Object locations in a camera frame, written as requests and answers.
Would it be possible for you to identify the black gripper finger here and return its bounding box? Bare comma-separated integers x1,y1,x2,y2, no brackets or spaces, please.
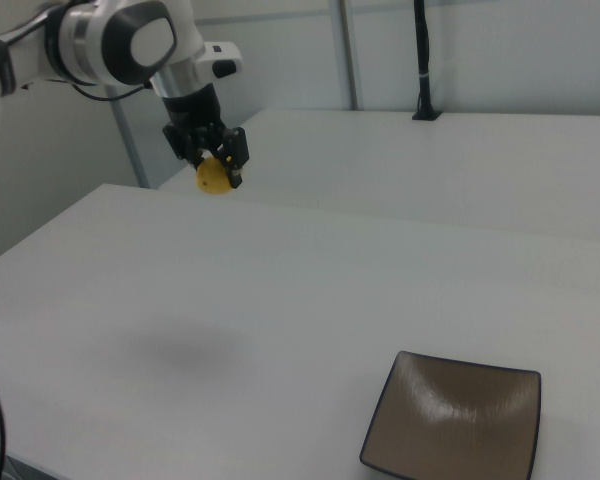
214,127,252,190
162,124,206,169

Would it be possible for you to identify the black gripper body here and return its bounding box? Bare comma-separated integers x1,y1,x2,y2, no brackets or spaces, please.
160,83,231,151

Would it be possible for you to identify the yellow lemon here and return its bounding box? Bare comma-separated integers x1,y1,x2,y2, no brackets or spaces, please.
194,155,234,196

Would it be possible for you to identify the brown square ceramic plate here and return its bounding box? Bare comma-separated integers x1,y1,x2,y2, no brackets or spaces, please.
358,349,542,480

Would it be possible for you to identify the grey metal partition post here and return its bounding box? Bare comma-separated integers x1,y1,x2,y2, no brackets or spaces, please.
110,92,150,190

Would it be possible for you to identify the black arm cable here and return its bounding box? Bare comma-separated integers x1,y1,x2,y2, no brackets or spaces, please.
69,79,154,103

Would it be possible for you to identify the grey partition rail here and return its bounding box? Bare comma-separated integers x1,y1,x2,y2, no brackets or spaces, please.
194,5,416,26

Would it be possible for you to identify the black camera stand pole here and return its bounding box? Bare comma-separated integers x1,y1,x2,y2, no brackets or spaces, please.
411,0,444,122

